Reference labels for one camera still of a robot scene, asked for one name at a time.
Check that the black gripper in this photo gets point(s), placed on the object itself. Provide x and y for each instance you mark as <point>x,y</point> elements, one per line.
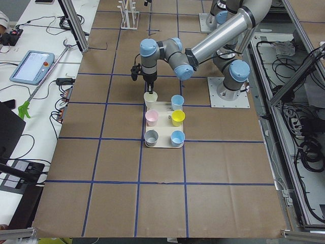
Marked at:
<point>150,78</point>

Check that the blue teach pendant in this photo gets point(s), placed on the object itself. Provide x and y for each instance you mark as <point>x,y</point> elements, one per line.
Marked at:
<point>33,68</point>

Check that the yellow cup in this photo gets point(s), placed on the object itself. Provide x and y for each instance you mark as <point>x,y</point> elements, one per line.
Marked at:
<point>178,116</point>

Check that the green handled reacher grabber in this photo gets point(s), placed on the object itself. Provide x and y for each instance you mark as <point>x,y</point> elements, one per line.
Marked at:
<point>23,109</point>

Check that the pink cup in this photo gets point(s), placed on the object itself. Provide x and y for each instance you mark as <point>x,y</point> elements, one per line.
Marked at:
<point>151,117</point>

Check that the light blue cup front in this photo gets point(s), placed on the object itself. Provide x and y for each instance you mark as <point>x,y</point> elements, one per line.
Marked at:
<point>177,138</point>

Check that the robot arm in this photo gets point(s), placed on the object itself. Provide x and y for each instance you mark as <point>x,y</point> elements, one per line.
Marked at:
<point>245,15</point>
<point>218,14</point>

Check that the light blue cup near base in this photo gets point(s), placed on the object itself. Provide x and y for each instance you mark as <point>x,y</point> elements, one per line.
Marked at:
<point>177,102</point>

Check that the white wire cup rack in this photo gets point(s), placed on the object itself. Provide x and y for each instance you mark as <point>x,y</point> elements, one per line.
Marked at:
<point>130,16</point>

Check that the white ikea cup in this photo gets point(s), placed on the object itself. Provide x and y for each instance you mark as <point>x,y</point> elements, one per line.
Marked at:
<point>150,99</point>

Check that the cream plastic tray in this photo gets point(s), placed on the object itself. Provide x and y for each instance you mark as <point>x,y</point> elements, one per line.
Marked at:
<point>164,126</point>

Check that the grey cup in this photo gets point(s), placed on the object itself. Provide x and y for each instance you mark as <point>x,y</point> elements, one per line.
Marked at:
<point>151,138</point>

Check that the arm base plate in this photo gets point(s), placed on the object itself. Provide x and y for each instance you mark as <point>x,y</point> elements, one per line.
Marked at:
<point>220,97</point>
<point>208,23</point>

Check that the aluminium frame post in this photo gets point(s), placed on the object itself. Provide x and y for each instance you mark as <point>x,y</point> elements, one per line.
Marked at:
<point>74,24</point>

